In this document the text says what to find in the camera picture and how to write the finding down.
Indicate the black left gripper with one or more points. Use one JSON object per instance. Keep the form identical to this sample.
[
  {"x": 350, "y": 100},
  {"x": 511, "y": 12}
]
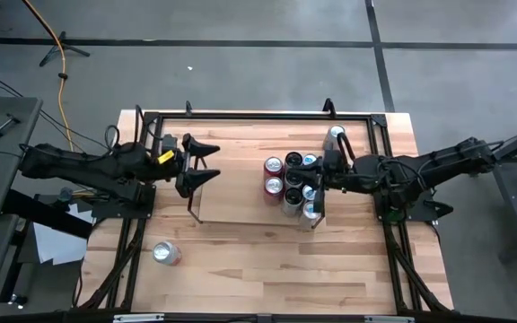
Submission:
[{"x": 173, "y": 167}]

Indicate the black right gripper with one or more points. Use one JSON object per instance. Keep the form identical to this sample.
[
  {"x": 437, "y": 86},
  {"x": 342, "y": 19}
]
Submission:
[{"x": 337, "y": 172}]

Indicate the red Fanta can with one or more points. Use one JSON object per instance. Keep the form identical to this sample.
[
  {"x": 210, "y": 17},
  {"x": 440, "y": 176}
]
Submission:
[{"x": 273, "y": 166}]

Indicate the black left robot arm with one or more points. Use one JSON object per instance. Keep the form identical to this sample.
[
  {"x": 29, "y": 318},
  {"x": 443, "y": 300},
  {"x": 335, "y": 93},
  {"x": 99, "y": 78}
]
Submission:
[{"x": 83, "y": 166}]

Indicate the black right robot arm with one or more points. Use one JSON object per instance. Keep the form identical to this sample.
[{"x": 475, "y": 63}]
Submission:
[{"x": 442, "y": 166}]

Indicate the yellow tag label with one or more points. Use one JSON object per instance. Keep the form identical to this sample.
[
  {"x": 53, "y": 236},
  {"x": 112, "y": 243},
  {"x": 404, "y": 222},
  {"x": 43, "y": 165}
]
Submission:
[{"x": 165, "y": 156}]

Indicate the black brass table clamp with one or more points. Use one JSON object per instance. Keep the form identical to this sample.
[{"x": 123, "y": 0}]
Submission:
[{"x": 65, "y": 195}]

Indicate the black support beam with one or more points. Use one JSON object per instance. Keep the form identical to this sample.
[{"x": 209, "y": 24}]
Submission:
[{"x": 47, "y": 217}]

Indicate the white paper sheets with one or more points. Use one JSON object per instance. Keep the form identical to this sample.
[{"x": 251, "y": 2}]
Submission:
[{"x": 56, "y": 247}]

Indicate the black tripod stand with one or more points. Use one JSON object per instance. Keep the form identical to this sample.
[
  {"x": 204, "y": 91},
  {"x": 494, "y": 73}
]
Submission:
[{"x": 63, "y": 45}]

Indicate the grey side table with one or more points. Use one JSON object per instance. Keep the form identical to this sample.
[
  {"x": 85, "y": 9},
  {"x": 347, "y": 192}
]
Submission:
[{"x": 11, "y": 134}]

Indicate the metal table foot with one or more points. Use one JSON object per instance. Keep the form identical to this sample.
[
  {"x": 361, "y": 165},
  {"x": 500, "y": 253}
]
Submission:
[{"x": 16, "y": 299}]

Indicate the black aluminium table frame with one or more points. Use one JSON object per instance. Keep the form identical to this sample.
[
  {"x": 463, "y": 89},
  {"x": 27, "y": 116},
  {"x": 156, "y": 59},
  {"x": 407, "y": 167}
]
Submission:
[{"x": 240, "y": 116}]

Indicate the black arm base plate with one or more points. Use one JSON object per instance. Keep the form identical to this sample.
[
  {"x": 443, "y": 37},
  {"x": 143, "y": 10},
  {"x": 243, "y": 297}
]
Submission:
[
  {"x": 420, "y": 211},
  {"x": 106, "y": 212}
]

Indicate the silver metal bracket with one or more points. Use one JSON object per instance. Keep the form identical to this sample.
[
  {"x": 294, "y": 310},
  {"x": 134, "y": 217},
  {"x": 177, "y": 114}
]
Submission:
[
  {"x": 137, "y": 318},
  {"x": 388, "y": 319}
]

